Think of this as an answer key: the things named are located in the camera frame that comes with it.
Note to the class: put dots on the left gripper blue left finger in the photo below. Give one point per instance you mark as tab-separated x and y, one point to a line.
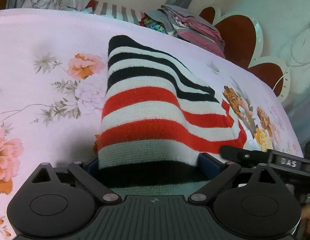
92	167

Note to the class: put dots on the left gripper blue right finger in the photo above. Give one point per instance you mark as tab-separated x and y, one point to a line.
211	166

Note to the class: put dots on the striped red black white sweater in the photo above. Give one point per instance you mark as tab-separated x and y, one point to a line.
157	119

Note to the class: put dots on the folded pink clothes stack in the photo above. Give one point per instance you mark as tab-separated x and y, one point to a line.
180	23

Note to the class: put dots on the right human hand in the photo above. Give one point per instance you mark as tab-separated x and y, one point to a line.
306	212

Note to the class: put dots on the pink floral bed sheet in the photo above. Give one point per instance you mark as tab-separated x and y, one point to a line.
53	82

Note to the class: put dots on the red white flower headboard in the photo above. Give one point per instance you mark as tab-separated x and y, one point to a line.
244	42

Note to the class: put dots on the grey striped white pillow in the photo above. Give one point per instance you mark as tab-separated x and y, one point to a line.
119	12

